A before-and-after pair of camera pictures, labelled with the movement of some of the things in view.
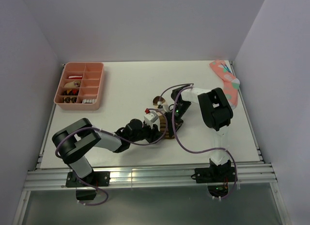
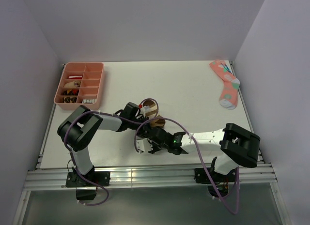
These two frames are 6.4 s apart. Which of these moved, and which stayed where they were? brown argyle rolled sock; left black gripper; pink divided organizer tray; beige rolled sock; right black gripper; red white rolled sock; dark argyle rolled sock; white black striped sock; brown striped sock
Moved: left black gripper; right black gripper; brown striped sock
Stayed: pink divided organizer tray; dark argyle rolled sock; red white rolled sock; brown argyle rolled sock; beige rolled sock; white black striped sock
